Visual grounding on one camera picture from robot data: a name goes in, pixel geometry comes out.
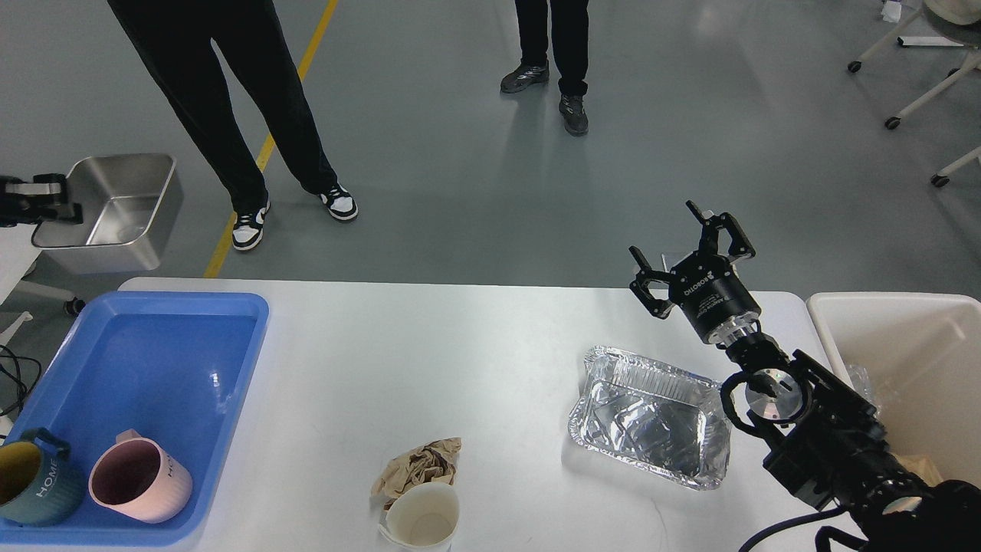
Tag white side table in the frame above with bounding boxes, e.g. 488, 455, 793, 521
1, 225, 84, 315

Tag pink ribbed mug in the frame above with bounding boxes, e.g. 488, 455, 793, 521
88, 429, 193, 524

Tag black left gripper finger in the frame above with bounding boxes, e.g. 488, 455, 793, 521
1, 198, 84, 228
1, 172, 70, 200

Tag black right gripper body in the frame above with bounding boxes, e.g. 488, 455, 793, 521
669, 251, 763, 343

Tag person in black trousers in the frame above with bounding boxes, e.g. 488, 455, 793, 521
106, 0, 359, 252

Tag person with grey shoes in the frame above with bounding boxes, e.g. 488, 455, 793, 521
500, 1, 589, 136

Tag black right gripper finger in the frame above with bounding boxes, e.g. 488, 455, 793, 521
685, 200, 756, 272
628, 245, 678, 319

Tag beige plastic bin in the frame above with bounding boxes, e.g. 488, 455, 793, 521
807, 292, 980, 485

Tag black cables at left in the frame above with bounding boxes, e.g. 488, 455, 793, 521
0, 342, 44, 419

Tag blue plastic tray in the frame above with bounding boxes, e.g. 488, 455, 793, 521
1, 292, 269, 551

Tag white paper cup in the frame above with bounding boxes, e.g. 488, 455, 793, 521
378, 481, 460, 551

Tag small stainless steel tray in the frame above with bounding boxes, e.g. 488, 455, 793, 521
31, 153, 183, 274

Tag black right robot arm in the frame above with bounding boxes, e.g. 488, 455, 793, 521
630, 202, 980, 551

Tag white wheeled chair base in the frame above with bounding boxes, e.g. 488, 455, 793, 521
846, 0, 981, 189

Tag aluminium foil tray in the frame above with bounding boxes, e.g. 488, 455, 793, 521
567, 346, 731, 491

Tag crumpled brown paper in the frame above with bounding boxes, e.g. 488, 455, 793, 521
370, 437, 463, 510

